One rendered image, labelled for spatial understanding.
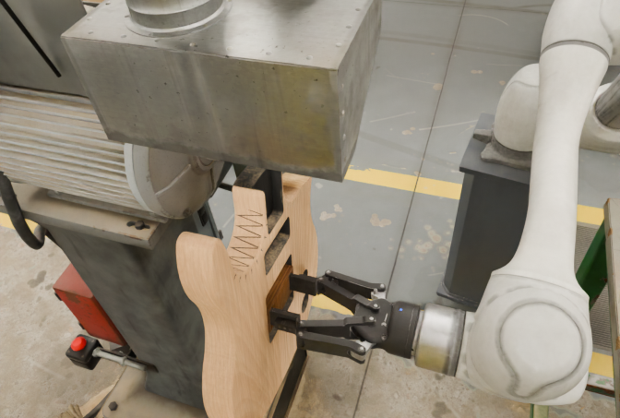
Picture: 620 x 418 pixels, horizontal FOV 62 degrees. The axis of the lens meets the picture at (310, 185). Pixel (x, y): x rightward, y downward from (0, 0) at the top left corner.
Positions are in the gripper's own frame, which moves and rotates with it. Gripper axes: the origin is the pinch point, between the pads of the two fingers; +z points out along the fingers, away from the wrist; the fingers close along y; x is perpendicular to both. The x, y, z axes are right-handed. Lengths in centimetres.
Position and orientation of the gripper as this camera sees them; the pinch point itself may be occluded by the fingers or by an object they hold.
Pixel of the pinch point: (283, 298)
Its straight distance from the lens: 79.9
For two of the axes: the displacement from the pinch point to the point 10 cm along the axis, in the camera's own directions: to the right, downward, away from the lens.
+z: -9.4, -1.7, 2.8
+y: 3.3, -5.3, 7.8
